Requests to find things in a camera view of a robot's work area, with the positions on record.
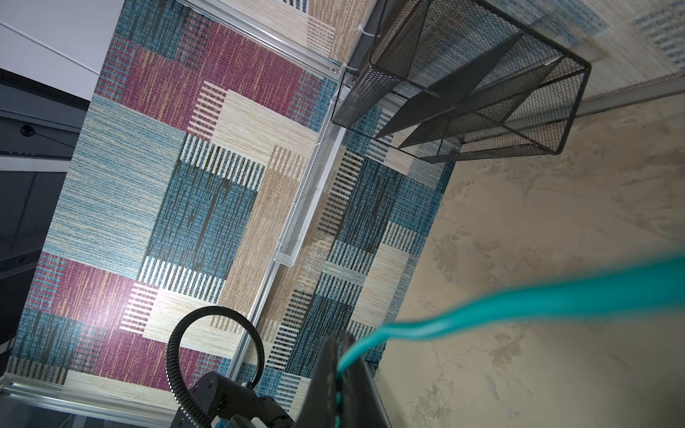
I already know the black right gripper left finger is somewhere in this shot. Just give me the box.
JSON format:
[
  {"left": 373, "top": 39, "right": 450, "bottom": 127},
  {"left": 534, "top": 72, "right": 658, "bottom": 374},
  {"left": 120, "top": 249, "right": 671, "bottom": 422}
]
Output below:
[{"left": 298, "top": 336, "right": 338, "bottom": 427}]

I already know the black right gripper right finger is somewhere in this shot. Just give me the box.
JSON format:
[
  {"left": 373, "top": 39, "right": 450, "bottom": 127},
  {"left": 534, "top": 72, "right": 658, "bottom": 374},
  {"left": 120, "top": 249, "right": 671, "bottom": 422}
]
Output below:
[{"left": 339, "top": 332, "right": 391, "bottom": 427}]

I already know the green cable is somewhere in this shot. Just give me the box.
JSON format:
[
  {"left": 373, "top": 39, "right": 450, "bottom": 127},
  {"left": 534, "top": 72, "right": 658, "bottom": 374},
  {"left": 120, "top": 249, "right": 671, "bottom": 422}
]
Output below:
[{"left": 334, "top": 250, "right": 685, "bottom": 428}]

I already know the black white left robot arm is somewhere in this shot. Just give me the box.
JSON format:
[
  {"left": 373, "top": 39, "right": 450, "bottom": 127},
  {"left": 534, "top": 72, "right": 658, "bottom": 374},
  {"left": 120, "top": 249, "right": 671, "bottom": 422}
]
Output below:
[{"left": 171, "top": 372, "right": 294, "bottom": 427}]

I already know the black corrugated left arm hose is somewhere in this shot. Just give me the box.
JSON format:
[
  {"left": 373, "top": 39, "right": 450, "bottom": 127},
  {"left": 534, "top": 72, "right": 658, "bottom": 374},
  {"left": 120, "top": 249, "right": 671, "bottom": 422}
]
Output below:
[{"left": 165, "top": 305, "right": 267, "bottom": 428}]

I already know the white wire mesh basket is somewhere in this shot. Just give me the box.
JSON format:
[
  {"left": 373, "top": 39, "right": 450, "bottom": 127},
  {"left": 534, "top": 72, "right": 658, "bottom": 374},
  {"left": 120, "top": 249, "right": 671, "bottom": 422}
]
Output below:
[{"left": 275, "top": 100, "right": 345, "bottom": 267}]

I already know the black wire mesh shelf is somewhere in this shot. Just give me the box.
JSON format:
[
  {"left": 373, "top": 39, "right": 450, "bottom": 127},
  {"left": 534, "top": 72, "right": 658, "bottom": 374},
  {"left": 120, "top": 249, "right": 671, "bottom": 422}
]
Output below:
[{"left": 332, "top": 1, "right": 592, "bottom": 163}]

